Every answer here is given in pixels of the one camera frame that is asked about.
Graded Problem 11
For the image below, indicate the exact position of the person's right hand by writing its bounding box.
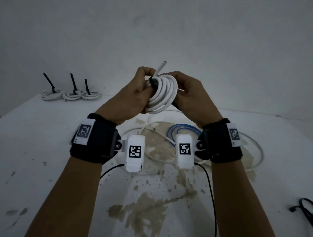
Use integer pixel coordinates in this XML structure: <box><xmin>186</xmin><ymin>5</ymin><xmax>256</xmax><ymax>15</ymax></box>
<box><xmin>166</xmin><ymin>71</ymin><xmax>223</xmax><ymax>129</ymax></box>

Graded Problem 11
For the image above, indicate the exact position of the person's left hand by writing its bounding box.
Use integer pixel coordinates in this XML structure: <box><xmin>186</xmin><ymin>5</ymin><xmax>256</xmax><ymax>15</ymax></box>
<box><xmin>95</xmin><ymin>66</ymin><xmax>157</xmax><ymax>126</ymax></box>

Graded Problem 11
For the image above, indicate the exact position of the blue cable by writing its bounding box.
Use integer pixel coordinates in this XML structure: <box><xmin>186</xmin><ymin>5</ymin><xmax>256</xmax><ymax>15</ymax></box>
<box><xmin>167</xmin><ymin>124</ymin><xmax>203</xmax><ymax>147</ymax></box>

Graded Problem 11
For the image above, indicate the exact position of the short white cable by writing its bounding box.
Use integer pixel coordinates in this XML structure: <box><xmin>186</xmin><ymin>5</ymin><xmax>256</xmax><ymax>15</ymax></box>
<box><xmin>145</xmin><ymin>61</ymin><xmax>185</xmax><ymax>115</ymax></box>
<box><xmin>81</xmin><ymin>91</ymin><xmax>102</xmax><ymax>100</ymax></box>
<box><xmin>40</xmin><ymin>88</ymin><xmax>64</xmax><ymax>101</ymax></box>
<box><xmin>62</xmin><ymin>90</ymin><xmax>83</xmax><ymax>101</ymax></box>

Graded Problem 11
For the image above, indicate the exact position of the long white cable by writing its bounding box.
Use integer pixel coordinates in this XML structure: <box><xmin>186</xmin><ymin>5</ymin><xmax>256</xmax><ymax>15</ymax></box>
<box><xmin>121</xmin><ymin>110</ymin><xmax>264</xmax><ymax>175</ymax></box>

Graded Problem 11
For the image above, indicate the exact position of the black cable ties bunch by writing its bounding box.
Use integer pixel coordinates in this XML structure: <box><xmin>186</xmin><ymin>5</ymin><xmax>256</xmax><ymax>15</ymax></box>
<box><xmin>289</xmin><ymin>198</ymin><xmax>313</xmax><ymax>226</ymax></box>

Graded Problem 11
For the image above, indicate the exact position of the person's right forearm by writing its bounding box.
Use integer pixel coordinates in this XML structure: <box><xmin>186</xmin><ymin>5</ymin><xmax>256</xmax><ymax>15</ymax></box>
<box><xmin>211</xmin><ymin>160</ymin><xmax>276</xmax><ymax>237</ymax></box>

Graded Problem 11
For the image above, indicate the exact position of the person's left forearm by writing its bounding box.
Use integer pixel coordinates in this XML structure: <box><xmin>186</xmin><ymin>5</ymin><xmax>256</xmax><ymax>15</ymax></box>
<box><xmin>24</xmin><ymin>156</ymin><xmax>102</xmax><ymax>237</ymax></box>

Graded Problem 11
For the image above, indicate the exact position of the white checkered marker tag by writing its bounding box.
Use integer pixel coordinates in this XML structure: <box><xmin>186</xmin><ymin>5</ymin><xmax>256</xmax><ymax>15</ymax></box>
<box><xmin>226</xmin><ymin>123</ymin><xmax>241</xmax><ymax>148</ymax></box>
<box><xmin>73</xmin><ymin>119</ymin><xmax>95</xmax><ymax>146</ymax></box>

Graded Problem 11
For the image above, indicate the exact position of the black wrist strap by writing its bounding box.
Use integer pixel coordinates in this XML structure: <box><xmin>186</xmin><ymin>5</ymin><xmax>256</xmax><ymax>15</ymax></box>
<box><xmin>69</xmin><ymin>113</ymin><xmax>122</xmax><ymax>164</ymax></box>
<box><xmin>197</xmin><ymin>118</ymin><xmax>243</xmax><ymax>163</ymax></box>

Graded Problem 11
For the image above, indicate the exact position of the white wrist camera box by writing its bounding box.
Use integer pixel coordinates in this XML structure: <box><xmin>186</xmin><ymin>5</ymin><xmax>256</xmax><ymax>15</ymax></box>
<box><xmin>123</xmin><ymin>135</ymin><xmax>146</xmax><ymax>173</ymax></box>
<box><xmin>175</xmin><ymin>133</ymin><xmax>196</xmax><ymax>170</ymax></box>

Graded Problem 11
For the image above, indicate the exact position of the black camera cable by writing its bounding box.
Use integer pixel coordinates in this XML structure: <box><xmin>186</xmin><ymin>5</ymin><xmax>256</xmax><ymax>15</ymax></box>
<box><xmin>194</xmin><ymin>163</ymin><xmax>217</xmax><ymax>237</ymax></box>
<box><xmin>100</xmin><ymin>164</ymin><xmax>125</xmax><ymax>179</ymax></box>

